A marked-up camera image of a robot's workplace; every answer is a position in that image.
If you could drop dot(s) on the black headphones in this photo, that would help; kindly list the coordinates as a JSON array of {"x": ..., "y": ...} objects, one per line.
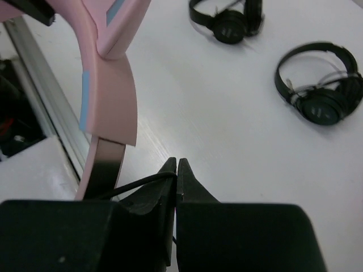
[
  {"x": 329, "y": 101},
  {"x": 231, "y": 26}
]

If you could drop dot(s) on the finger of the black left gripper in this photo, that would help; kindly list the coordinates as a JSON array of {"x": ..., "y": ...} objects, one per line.
[{"x": 37, "y": 9}]

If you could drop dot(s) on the black headphones middle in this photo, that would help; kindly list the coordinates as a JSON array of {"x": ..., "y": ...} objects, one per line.
[{"x": 329, "y": 101}]

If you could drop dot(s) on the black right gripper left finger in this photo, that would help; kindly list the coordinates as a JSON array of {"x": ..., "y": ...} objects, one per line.
[{"x": 133, "y": 234}]

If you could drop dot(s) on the blue pink cat-ear headphones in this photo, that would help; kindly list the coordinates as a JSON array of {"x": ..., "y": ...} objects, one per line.
[{"x": 104, "y": 31}]

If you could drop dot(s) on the black headphones left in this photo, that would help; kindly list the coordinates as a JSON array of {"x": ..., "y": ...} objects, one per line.
[{"x": 231, "y": 26}]

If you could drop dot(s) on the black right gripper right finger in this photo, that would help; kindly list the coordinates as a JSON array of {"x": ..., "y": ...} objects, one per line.
[{"x": 216, "y": 236}]

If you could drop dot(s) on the aluminium front rail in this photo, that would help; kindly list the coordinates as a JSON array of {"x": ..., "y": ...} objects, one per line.
[{"x": 50, "y": 92}]

